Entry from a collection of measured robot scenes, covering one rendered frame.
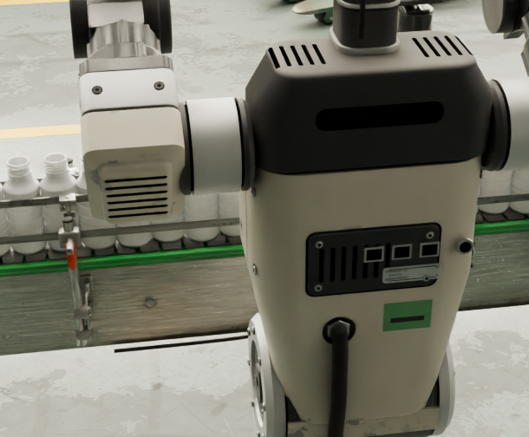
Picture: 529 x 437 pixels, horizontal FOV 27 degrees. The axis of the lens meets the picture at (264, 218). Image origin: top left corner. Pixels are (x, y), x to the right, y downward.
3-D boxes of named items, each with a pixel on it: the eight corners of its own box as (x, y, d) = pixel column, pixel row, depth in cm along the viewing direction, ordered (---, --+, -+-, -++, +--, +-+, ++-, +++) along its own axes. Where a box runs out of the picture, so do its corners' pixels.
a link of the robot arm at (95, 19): (89, 40, 105) (145, 36, 106) (84, -39, 110) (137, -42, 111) (94, 96, 113) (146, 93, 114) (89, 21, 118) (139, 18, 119)
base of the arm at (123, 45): (174, 67, 100) (174, 140, 110) (166, 0, 104) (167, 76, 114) (77, 73, 99) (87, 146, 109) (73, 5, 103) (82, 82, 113)
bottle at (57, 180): (90, 243, 186) (81, 157, 178) (62, 257, 182) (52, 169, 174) (68, 231, 189) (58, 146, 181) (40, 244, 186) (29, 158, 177)
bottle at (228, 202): (225, 218, 193) (223, 133, 185) (257, 224, 191) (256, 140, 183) (212, 234, 188) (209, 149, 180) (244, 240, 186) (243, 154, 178)
